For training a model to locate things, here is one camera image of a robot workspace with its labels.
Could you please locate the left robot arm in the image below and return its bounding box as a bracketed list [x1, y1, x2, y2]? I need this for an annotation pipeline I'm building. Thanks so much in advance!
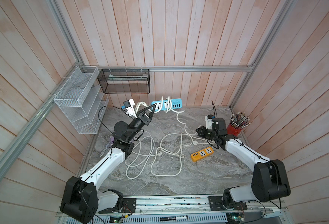
[60, 104, 156, 224]

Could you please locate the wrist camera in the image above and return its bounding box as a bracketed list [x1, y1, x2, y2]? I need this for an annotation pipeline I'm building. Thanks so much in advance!
[205, 114, 215, 130]
[121, 99, 137, 118]

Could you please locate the blue white pen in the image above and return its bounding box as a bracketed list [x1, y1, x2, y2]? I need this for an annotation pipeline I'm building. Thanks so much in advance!
[100, 142, 112, 157]

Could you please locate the black mesh basket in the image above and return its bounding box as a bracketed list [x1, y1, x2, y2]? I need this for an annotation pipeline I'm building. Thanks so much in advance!
[97, 68, 150, 94]

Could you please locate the purple power strip with cord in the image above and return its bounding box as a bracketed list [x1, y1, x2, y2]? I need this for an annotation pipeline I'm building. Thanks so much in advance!
[108, 130, 156, 180]

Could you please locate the black marker pen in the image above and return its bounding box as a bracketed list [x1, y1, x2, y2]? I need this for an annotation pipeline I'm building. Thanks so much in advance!
[160, 215, 189, 222]

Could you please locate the orange power strip with cord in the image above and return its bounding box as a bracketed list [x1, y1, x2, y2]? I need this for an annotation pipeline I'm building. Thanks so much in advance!
[150, 133, 215, 177]

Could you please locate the white wire mesh shelf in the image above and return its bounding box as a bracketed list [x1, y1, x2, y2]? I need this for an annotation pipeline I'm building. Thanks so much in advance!
[54, 66, 108, 134]

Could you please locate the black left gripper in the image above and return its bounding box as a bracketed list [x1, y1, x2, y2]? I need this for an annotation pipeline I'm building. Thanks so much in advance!
[126, 104, 156, 141]

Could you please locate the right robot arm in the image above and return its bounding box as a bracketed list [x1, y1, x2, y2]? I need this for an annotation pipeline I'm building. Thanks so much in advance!
[196, 114, 291, 210]

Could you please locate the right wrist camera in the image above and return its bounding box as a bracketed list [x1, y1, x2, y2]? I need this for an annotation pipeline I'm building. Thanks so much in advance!
[205, 114, 215, 130]

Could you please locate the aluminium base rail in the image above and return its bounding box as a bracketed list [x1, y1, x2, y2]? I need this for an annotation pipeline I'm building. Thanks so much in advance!
[90, 194, 294, 224]

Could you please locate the bundle of coloured pencils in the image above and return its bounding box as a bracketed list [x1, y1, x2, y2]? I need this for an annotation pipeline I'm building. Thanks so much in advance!
[230, 112, 250, 130]

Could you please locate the red metal pencil bucket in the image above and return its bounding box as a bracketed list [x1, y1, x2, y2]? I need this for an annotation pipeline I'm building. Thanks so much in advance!
[227, 124, 242, 137]

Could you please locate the teal power strip with cord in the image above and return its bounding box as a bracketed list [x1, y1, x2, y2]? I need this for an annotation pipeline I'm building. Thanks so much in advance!
[135, 96, 218, 146]

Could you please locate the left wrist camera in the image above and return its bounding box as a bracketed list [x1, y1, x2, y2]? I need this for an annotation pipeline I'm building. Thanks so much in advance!
[121, 99, 137, 118]

